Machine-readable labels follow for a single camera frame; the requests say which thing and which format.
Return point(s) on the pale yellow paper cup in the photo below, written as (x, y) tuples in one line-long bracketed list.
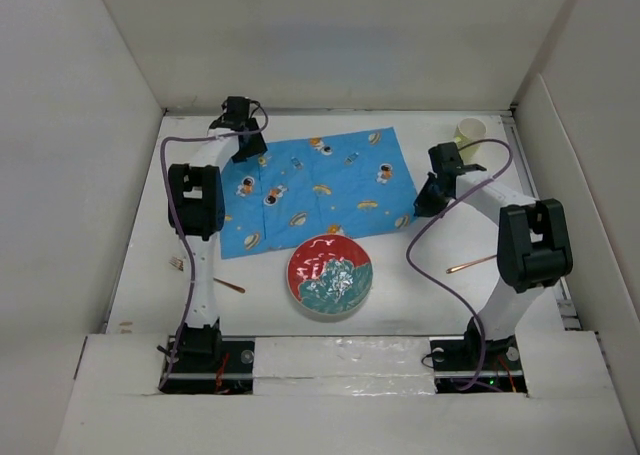
[(468, 133)]

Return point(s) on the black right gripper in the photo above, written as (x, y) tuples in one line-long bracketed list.
[(424, 208)]

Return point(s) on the copper fork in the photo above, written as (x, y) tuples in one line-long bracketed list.
[(178, 264)]

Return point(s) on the red and teal floral plate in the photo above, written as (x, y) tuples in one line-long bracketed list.
[(329, 276)]

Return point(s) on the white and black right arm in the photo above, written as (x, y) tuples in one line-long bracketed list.
[(533, 245)]

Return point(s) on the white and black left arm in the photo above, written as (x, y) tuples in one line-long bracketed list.
[(196, 211)]

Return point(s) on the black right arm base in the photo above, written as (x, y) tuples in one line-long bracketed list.
[(466, 365)]

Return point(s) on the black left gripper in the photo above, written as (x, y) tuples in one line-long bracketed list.
[(256, 148)]

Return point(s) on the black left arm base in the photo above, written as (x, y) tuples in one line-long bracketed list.
[(204, 362)]

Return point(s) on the blue space-print cloth placemat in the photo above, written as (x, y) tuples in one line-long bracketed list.
[(354, 185)]

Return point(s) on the copper spoon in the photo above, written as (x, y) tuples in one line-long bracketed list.
[(466, 265)]

